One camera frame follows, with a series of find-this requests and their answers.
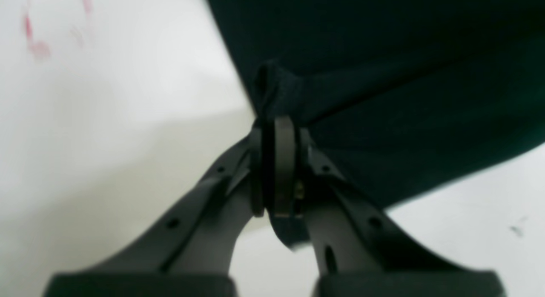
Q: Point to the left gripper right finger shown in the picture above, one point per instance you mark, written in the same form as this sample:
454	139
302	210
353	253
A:
359	250

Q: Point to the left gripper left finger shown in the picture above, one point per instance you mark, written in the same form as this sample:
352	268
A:
187	252

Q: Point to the black graphic T-shirt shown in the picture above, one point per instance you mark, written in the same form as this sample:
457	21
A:
402	95

